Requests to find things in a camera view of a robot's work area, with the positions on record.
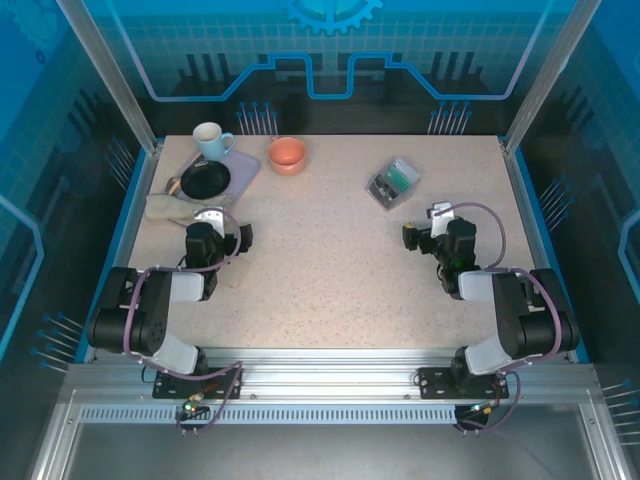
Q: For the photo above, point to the clear acrylic card box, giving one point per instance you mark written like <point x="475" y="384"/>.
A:
<point x="392" y="187"/>

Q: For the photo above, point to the black VIP card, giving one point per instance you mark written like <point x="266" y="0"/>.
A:
<point x="384" y="189"/>

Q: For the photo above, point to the teal credit card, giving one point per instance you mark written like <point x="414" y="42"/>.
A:
<point x="399" y="175"/>

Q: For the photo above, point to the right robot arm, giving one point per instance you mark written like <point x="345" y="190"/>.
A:
<point x="520" y="320"/>

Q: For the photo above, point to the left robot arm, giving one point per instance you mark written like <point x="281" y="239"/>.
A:
<point x="150" y="320"/>

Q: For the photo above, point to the beige cloth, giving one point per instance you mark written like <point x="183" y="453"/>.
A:
<point x="165" y="207"/>

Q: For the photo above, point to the lavender tray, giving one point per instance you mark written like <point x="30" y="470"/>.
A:
<point x="240" y="170"/>

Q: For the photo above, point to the black plate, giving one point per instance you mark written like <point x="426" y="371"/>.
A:
<point x="205" y="180"/>

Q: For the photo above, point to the metal spoon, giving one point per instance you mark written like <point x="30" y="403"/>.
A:
<point x="172" y="184"/>

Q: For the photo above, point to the orange bowl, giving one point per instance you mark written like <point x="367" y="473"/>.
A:
<point x="287" y="157"/>

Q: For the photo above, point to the light blue mug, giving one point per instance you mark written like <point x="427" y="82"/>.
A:
<point x="210" y="142"/>

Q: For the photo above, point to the small LED circuit board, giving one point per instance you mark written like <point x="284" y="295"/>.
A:
<point x="480" y="410"/>
<point x="192" y="407"/>

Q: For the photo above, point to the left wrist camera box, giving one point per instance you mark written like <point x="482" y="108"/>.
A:
<point x="210" y="220"/>

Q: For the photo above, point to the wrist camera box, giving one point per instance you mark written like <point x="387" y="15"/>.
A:
<point x="210" y="220"/>
<point x="442" y="215"/>

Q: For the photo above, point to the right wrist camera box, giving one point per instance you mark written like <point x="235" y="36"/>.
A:
<point x="442" y="215"/>

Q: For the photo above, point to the aluminium side rail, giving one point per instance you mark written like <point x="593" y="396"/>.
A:
<point x="131" y="225"/>
<point x="529" y="225"/>

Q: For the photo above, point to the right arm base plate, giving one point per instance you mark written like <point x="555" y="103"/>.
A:
<point x="435" y="385"/>

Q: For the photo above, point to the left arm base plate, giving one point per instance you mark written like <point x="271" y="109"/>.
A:
<point x="170" y="387"/>

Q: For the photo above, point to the aluminium front rail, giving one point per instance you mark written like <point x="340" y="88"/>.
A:
<point x="325" y="370"/>

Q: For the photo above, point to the aluminium frame post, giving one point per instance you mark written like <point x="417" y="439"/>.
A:
<point x="115" y="80"/>
<point x="550" y="80"/>

